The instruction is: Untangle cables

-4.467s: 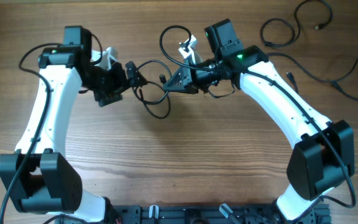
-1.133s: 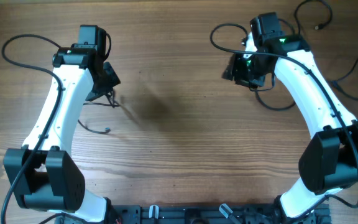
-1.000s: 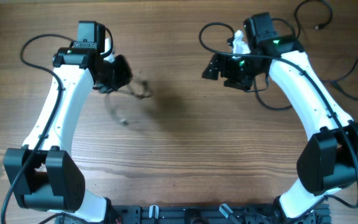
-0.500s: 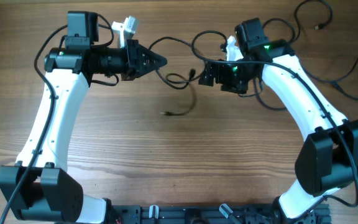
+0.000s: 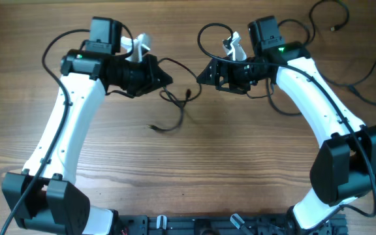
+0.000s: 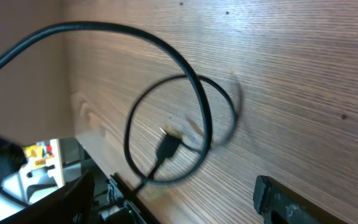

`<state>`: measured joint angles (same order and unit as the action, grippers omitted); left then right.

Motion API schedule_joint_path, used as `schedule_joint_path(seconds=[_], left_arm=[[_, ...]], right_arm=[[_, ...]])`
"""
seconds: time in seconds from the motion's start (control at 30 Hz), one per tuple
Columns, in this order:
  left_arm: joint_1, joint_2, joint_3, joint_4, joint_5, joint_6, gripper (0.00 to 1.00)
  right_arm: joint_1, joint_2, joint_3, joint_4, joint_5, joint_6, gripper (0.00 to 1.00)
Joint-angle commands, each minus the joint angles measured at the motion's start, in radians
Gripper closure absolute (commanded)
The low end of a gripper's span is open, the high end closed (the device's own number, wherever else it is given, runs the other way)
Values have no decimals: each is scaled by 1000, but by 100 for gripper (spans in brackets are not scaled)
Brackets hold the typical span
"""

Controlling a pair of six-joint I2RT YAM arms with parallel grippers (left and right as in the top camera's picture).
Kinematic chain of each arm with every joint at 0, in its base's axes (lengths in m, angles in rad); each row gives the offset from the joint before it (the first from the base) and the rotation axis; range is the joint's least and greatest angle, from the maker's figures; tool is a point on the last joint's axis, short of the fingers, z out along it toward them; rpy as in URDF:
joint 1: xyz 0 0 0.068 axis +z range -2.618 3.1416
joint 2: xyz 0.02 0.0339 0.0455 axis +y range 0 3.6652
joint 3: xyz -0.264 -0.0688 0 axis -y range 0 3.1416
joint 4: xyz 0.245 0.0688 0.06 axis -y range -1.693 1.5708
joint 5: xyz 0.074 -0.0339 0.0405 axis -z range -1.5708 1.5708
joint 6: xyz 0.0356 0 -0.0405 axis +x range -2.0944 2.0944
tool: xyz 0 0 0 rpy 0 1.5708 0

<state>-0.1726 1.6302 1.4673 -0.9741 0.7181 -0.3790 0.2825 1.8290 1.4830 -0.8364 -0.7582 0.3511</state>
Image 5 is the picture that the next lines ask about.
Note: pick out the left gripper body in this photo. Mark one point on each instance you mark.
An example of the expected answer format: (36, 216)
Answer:
(140, 76)

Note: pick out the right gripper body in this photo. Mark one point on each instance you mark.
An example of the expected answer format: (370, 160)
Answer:
(220, 75)

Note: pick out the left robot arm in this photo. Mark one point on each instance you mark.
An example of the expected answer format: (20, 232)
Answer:
(43, 196)

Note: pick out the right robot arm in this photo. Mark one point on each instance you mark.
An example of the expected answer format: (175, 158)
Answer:
(345, 166)

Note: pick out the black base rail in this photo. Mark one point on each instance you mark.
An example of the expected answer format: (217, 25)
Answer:
(204, 225)

